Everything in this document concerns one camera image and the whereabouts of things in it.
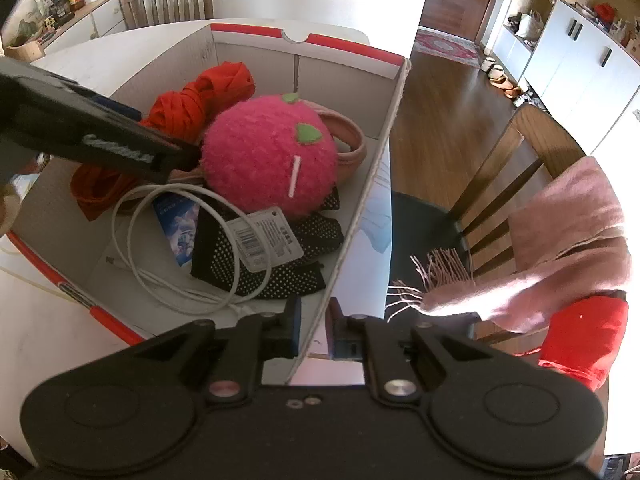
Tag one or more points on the white sideboard wooden top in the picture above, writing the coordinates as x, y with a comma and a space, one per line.
105, 20

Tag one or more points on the blue printed card packet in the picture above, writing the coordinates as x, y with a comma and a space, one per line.
177, 230

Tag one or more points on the white slipper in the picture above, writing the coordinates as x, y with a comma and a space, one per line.
496, 68
487, 63

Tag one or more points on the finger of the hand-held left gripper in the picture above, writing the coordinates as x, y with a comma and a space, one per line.
177, 152

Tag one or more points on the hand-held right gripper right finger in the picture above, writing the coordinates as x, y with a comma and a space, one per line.
336, 332

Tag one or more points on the tan slipper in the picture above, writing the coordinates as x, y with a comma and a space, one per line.
514, 91
500, 80

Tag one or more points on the pink fringed scarf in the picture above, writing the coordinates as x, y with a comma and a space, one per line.
575, 220

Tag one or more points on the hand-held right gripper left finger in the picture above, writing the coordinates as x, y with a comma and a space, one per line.
295, 322

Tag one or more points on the peach fleece neck warmer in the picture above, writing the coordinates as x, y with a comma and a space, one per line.
352, 145

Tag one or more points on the white wall cabinet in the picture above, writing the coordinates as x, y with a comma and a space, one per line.
565, 70

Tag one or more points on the red patterned rug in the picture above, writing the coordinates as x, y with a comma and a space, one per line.
445, 45

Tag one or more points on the white handbag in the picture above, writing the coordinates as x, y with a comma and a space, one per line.
531, 26

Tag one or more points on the white cardboard box red rim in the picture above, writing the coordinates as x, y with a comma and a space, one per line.
250, 50

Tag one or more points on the red scarf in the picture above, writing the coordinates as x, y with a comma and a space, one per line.
220, 85

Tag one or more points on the wooden chair black seat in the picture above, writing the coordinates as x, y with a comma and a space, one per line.
425, 230

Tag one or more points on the red garment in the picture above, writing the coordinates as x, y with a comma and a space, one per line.
590, 335

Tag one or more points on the white paper tag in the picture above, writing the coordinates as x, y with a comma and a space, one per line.
265, 240

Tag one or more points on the red bag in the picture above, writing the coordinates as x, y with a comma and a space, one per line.
606, 11

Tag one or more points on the black keyboard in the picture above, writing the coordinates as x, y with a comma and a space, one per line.
615, 466

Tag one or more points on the black dotted glove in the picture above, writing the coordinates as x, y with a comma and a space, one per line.
320, 235
215, 260

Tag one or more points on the pink fuzzy strawberry hat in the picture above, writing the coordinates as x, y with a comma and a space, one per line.
260, 150

